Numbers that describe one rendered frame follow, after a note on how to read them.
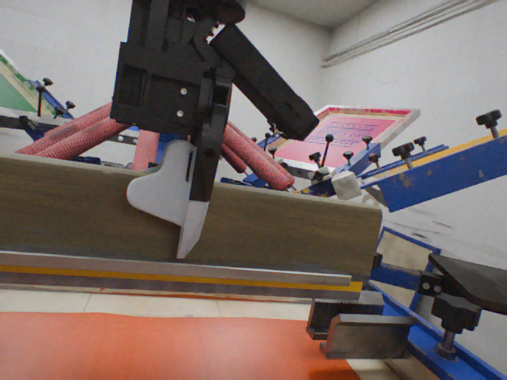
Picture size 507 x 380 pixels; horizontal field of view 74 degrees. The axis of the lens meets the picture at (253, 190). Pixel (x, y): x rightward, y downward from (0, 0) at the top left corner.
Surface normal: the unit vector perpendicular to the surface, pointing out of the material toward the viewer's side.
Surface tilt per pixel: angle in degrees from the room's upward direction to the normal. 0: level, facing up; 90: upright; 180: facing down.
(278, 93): 93
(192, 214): 104
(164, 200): 84
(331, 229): 89
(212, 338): 0
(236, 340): 0
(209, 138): 81
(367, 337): 90
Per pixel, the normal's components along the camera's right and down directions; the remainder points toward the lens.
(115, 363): 0.18, -0.98
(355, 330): 0.26, 0.15
